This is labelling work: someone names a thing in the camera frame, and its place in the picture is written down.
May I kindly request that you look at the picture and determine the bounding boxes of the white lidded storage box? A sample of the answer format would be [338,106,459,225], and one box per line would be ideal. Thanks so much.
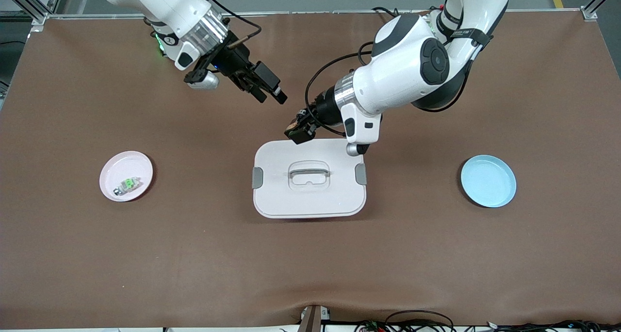
[251,138,368,220]

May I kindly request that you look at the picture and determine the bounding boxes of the brown table mat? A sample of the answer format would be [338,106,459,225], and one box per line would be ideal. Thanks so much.
[0,11,621,331]

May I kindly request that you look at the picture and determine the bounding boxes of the pink round plate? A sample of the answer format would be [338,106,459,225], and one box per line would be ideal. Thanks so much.
[99,150,154,202]

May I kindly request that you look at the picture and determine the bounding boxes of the light blue round plate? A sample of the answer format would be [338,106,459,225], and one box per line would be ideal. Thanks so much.
[460,154,518,209]

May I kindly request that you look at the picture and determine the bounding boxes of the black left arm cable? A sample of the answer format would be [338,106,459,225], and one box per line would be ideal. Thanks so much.
[304,41,375,130]

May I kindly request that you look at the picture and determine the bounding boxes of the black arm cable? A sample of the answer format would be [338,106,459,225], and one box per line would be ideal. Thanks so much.
[210,0,263,50]
[304,41,375,130]

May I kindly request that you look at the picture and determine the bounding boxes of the grey box lid handle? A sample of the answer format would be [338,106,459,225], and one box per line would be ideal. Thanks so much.
[288,165,332,180]

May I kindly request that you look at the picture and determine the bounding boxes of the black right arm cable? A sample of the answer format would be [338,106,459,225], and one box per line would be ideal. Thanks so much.
[210,0,263,50]

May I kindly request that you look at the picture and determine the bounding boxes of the silver table edge rail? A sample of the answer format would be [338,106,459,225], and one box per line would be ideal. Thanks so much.
[46,9,584,20]

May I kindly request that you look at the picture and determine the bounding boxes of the black left arm base cables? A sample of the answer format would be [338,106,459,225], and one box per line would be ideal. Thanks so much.
[371,6,404,21]

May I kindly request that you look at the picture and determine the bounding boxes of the green and clear switch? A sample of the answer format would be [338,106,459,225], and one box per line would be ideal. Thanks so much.
[113,176,145,197]

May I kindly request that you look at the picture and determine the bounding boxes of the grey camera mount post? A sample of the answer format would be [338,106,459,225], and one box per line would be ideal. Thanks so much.
[298,304,331,332]

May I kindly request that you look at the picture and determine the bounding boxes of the aluminium frame profile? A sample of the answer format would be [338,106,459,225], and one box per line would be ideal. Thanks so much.
[581,0,613,22]
[0,0,67,26]

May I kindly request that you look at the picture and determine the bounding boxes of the black looped cable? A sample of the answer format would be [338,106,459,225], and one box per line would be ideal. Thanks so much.
[353,310,457,332]

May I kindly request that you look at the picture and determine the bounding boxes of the black cable bundle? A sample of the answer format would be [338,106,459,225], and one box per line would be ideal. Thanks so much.
[485,319,621,332]

